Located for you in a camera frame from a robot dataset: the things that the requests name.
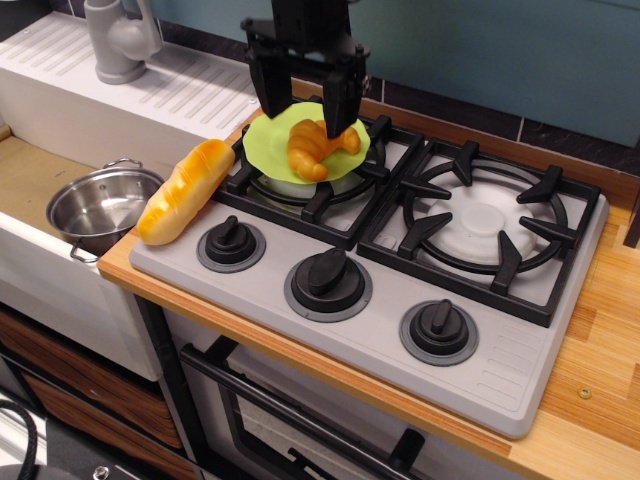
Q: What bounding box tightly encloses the black right stove knob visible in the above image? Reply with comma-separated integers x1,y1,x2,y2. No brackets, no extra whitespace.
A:
399,299,479,367

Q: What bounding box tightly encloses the white right burner cap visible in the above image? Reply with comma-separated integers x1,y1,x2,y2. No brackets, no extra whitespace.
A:
414,183,537,265

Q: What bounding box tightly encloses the wood grain drawer front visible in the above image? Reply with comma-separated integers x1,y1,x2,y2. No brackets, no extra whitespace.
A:
1,305,197,479

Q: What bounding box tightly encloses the light green plastic plate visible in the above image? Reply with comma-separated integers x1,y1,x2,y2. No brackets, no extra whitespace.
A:
243,102,371,184

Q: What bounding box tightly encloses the black right burner grate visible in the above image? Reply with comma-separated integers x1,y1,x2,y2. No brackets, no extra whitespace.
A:
357,139,605,327

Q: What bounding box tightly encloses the black braided cable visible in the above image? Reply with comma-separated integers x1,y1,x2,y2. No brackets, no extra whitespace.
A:
0,398,40,480

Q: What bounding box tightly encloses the white toy sink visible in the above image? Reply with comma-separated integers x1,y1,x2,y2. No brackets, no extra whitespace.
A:
1,13,259,381

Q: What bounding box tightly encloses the grey toy stove top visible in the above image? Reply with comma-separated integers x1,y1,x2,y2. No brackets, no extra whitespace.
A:
128,94,611,441

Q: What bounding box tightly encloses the orange toy croissant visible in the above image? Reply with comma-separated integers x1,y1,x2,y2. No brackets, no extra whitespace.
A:
286,119,361,182

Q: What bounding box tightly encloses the black stove knob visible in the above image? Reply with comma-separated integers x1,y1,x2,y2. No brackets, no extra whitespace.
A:
399,299,479,367
284,247,373,323
196,215,266,274

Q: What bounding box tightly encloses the black left stove knob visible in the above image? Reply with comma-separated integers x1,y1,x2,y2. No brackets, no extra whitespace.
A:
196,215,266,274

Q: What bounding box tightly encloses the toy oven door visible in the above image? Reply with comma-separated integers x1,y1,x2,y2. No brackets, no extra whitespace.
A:
168,316,517,479

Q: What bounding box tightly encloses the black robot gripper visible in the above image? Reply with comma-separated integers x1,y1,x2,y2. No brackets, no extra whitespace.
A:
241,1,370,139

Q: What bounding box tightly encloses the black middle stove knob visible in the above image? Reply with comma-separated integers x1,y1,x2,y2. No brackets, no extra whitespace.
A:
284,247,373,323

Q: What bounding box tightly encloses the small stainless steel pot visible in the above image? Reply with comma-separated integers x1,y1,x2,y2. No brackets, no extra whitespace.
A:
46,158,164,263

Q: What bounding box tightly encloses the black oven door handle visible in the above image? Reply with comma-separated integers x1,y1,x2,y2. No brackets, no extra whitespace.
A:
179,344,424,479

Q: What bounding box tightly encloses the grey toy faucet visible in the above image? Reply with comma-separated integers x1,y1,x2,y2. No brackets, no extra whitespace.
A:
84,0,162,85

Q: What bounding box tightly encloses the black burner grate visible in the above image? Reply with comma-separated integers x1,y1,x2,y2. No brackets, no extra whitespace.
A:
357,139,605,327
214,115,425,249

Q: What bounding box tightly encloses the black left burner grate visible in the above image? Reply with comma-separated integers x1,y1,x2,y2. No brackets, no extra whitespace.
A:
214,115,425,249

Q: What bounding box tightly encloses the yellow toy bread loaf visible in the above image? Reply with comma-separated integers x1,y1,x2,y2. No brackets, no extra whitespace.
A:
137,139,235,246

